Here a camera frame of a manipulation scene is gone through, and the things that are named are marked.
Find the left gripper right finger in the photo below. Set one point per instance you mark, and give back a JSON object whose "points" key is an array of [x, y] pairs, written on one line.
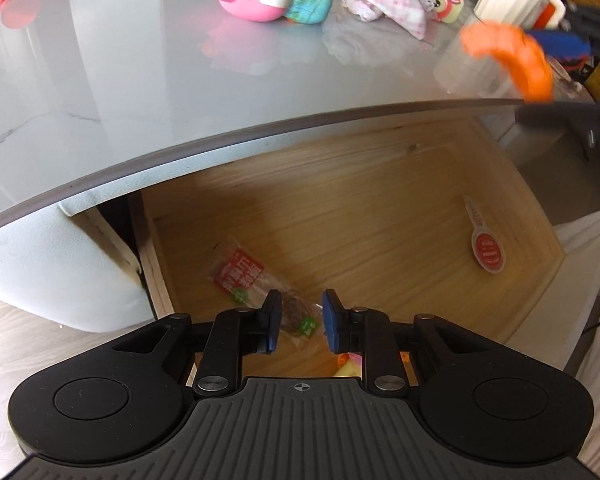
{"points": [[368, 333]]}

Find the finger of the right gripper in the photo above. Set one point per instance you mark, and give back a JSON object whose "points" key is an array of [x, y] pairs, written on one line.
{"points": [[577, 36], [582, 119]]}

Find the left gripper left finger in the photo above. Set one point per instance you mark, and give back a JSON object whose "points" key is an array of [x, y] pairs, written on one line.
{"points": [[235, 334]]}

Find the red snack packet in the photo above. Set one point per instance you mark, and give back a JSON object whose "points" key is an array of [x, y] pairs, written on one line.
{"points": [[248, 281]]}

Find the orange pumpkin half shell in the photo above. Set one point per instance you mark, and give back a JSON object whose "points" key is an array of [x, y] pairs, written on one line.
{"points": [[518, 53]]}

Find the wooden drawer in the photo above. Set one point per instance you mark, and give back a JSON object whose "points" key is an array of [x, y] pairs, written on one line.
{"points": [[378, 216]]}

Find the teal squishy toy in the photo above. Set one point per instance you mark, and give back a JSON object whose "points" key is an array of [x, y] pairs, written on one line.
{"points": [[308, 12]]}

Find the white marble-top cabinet table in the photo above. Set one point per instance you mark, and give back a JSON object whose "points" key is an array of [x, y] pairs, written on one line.
{"points": [[101, 98]]}

